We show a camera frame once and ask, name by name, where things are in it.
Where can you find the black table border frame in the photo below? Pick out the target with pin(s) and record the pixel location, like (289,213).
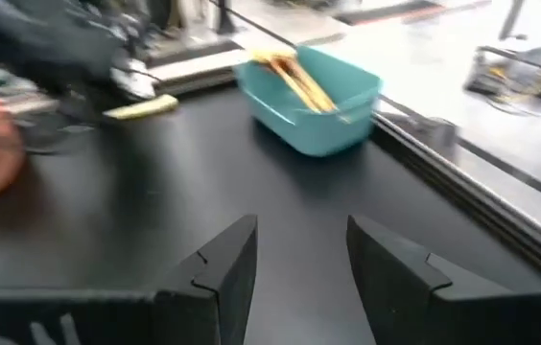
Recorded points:
(491,211)

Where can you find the teal plastic bin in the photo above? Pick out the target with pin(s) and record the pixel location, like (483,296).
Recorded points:
(309,129)

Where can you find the black pole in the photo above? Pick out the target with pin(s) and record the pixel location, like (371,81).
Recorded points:
(511,19)

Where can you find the gold spoon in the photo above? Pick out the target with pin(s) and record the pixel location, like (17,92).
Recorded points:
(305,88)
(321,98)
(294,86)

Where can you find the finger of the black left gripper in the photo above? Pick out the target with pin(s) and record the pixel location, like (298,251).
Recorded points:
(134,85)

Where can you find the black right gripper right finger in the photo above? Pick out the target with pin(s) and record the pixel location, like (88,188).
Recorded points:
(395,297)

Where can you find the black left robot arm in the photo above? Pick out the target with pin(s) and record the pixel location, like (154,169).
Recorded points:
(35,33)

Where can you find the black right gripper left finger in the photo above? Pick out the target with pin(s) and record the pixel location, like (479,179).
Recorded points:
(222,297)

